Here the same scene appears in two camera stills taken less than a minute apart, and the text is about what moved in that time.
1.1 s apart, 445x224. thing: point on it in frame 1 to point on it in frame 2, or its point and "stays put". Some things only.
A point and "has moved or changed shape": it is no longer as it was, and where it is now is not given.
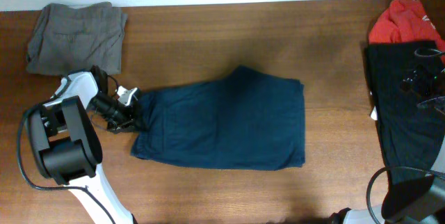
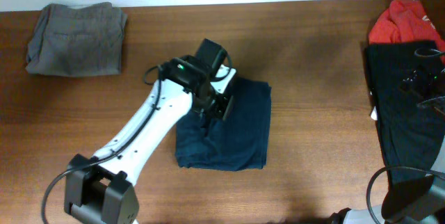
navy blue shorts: (254, 120) has moved or changed shape
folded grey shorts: (74, 37) stays put
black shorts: (409, 135) stays put
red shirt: (405, 20) stays put
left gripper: (126, 115) to (222, 105)
